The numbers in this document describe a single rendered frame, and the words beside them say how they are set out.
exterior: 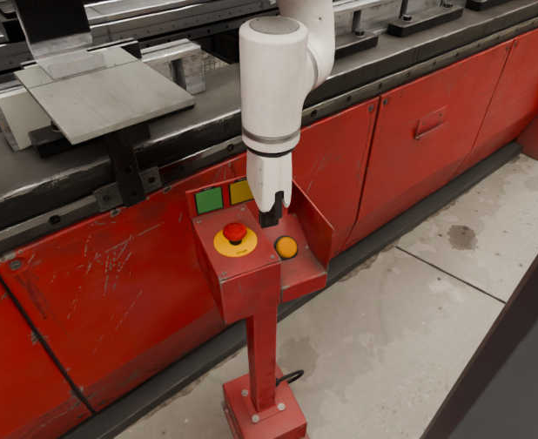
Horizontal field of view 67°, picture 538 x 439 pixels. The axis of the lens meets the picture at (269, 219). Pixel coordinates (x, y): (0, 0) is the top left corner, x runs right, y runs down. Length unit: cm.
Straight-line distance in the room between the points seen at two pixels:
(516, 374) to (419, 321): 99
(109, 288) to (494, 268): 149
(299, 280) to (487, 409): 34
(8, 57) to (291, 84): 69
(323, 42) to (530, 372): 50
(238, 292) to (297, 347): 83
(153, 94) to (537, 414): 68
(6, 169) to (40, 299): 25
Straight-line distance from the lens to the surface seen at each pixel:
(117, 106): 63
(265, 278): 67
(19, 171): 79
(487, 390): 70
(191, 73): 92
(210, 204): 73
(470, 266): 187
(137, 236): 87
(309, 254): 77
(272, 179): 59
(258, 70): 52
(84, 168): 75
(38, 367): 102
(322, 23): 60
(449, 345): 160
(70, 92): 69
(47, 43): 83
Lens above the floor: 126
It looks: 42 degrees down
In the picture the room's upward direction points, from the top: straight up
